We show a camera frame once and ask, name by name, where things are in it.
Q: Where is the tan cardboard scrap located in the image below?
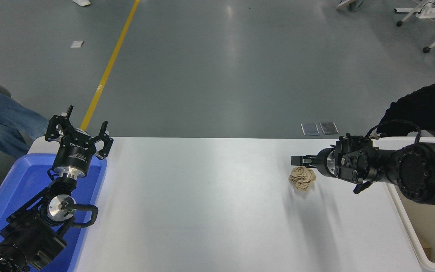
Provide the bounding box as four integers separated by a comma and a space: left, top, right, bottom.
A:
421, 242, 434, 261

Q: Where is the walking person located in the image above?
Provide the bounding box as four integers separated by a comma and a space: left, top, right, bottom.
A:
336, 0, 366, 11

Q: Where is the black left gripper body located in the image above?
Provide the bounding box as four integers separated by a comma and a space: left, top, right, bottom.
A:
52, 130, 98, 172

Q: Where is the tan paper ball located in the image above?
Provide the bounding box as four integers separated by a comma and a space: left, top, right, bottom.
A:
288, 165, 317, 192

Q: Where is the seated person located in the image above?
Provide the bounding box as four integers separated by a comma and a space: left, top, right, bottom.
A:
0, 45, 50, 159

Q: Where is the silver floor plate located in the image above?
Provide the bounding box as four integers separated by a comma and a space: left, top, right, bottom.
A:
320, 122, 339, 135
301, 122, 320, 136

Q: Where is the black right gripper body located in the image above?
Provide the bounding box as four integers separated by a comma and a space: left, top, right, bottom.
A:
315, 148, 330, 178

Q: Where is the large pale plastic bin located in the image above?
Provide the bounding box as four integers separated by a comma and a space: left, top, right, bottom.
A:
369, 137, 435, 272

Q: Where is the person beside bin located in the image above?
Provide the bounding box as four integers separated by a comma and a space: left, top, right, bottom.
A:
376, 45, 435, 137

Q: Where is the white wheeled chair base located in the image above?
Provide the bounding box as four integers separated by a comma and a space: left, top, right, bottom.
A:
394, 0, 435, 54

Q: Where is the blue plastic tray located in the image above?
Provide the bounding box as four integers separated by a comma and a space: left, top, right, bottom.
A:
0, 153, 108, 272

